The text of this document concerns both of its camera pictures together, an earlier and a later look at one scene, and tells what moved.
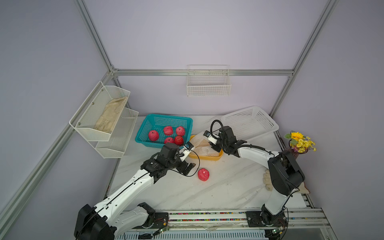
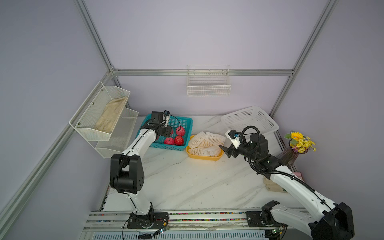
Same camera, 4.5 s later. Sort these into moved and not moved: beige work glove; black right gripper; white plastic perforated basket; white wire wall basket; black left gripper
Moved: black left gripper; black right gripper
Not moved: beige work glove; white plastic perforated basket; white wire wall basket
